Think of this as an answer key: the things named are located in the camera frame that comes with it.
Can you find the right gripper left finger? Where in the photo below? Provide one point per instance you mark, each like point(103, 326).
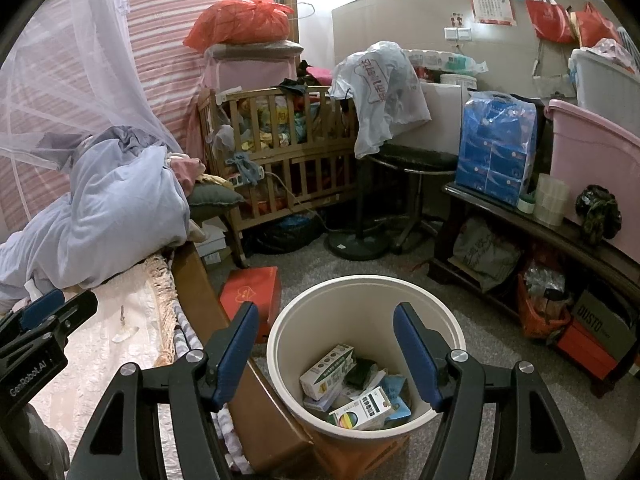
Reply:
point(122, 438)

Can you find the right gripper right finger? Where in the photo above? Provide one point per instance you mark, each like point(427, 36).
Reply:
point(530, 438)

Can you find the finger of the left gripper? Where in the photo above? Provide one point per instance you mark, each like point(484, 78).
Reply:
point(38, 311)
point(68, 315)

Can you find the light blue wrapper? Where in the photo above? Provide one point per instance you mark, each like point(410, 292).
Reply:
point(397, 391)

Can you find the green white medicine box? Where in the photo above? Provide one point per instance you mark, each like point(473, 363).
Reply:
point(368, 412)

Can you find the dark green packet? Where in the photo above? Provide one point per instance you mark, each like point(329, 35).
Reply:
point(359, 375)

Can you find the white green carton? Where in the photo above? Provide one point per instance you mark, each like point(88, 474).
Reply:
point(329, 371)

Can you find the light blue duvet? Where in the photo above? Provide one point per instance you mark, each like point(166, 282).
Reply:
point(124, 204)

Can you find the dark wooden bench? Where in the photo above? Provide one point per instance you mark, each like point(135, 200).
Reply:
point(564, 293)

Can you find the red gift box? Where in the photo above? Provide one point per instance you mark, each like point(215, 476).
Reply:
point(261, 287)

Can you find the white mosquito net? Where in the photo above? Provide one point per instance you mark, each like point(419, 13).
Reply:
point(69, 77)

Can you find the wooden baby crib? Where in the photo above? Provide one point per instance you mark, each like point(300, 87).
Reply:
point(285, 151)

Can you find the pink striped curtain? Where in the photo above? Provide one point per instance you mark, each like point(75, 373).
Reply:
point(170, 73)

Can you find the blue tissue pack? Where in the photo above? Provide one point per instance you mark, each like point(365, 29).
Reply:
point(497, 145)

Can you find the pink plastic tub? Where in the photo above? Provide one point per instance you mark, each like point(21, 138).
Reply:
point(590, 149)

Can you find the orange plastic bag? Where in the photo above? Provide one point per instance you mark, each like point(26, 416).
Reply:
point(239, 22)

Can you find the white plastic bag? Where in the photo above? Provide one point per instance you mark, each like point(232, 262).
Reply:
point(386, 92)

